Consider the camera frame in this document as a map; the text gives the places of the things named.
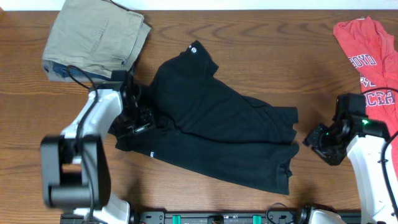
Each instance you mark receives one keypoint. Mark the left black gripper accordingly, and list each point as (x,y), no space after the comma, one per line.
(140,121)

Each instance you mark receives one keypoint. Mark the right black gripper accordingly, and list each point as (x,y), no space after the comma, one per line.
(319,143)

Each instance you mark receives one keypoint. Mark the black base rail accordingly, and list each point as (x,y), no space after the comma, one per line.
(281,215)

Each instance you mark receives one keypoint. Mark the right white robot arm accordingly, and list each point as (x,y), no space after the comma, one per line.
(366,143)

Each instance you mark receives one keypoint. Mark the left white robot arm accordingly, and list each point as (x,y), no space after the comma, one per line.
(75,173)

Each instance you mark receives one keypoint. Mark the red printed t-shirt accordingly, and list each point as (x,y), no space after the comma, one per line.
(371,51)

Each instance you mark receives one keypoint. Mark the folded blue grey garment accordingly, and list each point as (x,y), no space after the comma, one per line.
(57,72)

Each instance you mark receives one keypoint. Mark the folded khaki pants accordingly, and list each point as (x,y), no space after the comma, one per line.
(95,36)

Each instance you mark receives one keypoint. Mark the black polo shirt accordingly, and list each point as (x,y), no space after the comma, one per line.
(203,125)

